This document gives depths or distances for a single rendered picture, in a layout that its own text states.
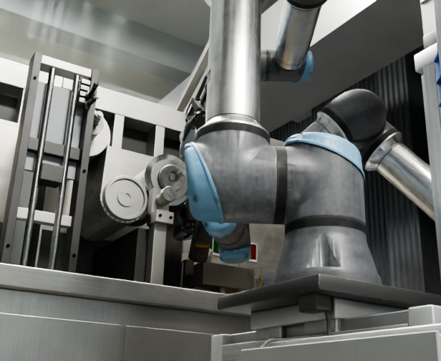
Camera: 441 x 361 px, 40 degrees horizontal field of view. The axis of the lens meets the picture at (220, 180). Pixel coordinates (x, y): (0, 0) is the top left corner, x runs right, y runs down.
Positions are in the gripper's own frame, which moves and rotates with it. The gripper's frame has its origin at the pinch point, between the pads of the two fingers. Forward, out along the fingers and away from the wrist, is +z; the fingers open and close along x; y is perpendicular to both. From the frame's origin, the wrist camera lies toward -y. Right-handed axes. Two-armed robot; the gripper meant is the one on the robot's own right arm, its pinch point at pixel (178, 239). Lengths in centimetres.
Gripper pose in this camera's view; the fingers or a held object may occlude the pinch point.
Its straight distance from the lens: 168.9
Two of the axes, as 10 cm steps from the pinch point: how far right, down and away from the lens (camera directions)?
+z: -4.9, 3.5, 8.0
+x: -8.7, -1.4, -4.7
